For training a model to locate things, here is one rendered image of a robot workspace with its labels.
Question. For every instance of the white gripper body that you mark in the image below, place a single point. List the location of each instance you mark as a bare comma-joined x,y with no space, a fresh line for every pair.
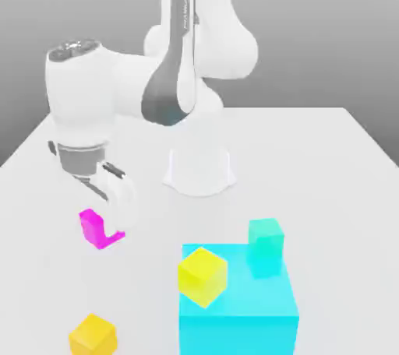
120,196

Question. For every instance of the small magenta cube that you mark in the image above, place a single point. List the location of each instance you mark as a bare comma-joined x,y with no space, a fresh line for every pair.
92,227

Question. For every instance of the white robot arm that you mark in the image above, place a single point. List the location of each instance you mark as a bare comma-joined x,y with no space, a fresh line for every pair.
81,90

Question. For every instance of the small yellow cube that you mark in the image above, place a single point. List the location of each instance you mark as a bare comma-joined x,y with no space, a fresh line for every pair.
201,277

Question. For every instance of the small orange cube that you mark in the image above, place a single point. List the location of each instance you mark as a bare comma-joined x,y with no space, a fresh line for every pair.
92,336

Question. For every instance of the small teal cube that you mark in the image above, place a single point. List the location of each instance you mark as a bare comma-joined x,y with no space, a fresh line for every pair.
265,246

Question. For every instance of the large cyan box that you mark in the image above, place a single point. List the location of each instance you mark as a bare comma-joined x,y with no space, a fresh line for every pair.
243,314

